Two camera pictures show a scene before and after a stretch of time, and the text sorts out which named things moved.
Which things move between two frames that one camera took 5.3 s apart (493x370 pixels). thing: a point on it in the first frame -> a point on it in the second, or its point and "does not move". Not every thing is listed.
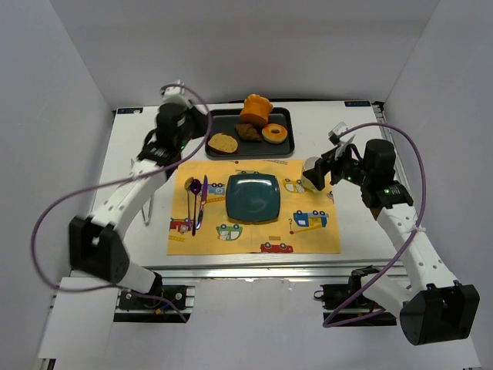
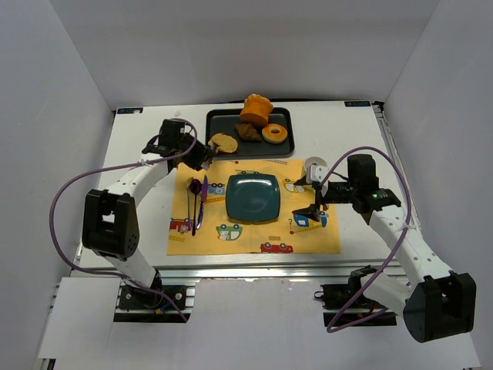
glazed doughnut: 274,138 does not move
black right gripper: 321,167 -> 318,195
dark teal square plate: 253,198 does not move
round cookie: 223,142 does not move
